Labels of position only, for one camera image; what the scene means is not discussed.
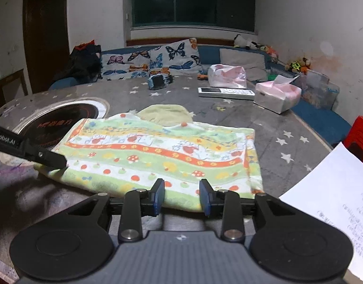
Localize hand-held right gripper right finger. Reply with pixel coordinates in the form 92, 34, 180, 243
199, 178, 306, 242

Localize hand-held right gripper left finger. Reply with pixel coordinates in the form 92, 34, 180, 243
60, 178, 166, 242

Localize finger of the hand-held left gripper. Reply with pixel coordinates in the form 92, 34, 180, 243
20, 138, 67, 169

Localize printed children's pajama top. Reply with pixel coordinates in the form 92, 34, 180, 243
33, 104, 264, 213

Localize round black induction cooktop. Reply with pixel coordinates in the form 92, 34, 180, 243
14, 99, 109, 152

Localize dark wooden desk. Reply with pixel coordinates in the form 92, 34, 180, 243
0, 69, 28, 112

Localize black jacket pile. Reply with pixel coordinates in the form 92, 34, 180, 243
53, 40, 103, 85

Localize grey star-print table cover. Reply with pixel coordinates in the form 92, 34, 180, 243
0, 75, 334, 284

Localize white remote control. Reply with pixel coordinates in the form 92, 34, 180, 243
198, 87, 256, 101

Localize dark wooden door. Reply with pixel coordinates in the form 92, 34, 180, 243
22, 0, 70, 94

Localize butterfly print pillow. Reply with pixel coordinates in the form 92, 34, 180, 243
100, 49, 152, 80
148, 37, 201, 76

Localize pink tissue pack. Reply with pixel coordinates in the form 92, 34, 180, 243
253, 75, 302, 114

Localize pink and white plastic bag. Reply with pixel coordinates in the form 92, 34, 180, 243
208, 64, 247, 89

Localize white printed paper sheet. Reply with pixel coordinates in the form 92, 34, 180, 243
279, 142, 363, 283

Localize grey cushion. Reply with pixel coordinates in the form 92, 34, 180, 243
219, 48, 270, 82

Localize pink orange plush toy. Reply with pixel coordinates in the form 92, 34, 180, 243
259, 44, 280, 63

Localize clear plastic storage boxes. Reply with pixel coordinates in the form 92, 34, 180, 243
300, 69, 341, 109

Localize brown bear plush toys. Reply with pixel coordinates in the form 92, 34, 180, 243
285, 57, 313, 75

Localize black and white plush toy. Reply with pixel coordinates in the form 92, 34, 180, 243
233, 34, 259, 49

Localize red plastic stool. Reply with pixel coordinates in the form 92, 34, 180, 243
341, 115, 363, 168

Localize green-framed window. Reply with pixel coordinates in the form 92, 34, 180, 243
131, 0, 256, 33

